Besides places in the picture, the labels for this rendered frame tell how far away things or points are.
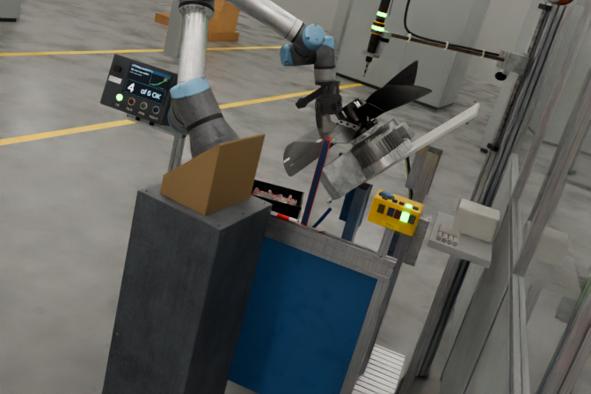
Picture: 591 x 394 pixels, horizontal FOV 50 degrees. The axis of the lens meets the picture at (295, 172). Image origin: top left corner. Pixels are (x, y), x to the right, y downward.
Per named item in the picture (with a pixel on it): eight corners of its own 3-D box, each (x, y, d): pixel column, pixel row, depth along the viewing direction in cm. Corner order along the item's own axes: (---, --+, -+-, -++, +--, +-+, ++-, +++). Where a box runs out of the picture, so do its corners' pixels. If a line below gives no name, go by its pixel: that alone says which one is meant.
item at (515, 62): (514, 72, 263) (522, 52, 260) (525, 76, 257) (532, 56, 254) (494, 68, 260) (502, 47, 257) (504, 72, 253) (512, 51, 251)
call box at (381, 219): (415, 230, 218) (424, 203, 214) (411, 241, 208) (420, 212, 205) (371, 215, 221) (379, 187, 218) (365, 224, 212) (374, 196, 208)
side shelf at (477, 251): (491, 236, 271) (493, 229, 270) (488, 268, 238) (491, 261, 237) (436, 216, 276) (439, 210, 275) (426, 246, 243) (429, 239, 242)
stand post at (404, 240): (362, 377, 295) (441, 149, 257) (358, 389, 287) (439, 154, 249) (353, 374, 296) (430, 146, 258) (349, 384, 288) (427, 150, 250)
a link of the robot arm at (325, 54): (307, 36, 221) (329, 35, 224) (308, 68, 224) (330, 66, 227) (316, 37, 214) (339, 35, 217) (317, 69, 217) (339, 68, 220)
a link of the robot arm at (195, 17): (171, 124, 191) (185, -41, 202) (164, 135, 205) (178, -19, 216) (210, 128, 195) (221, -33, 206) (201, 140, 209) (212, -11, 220)
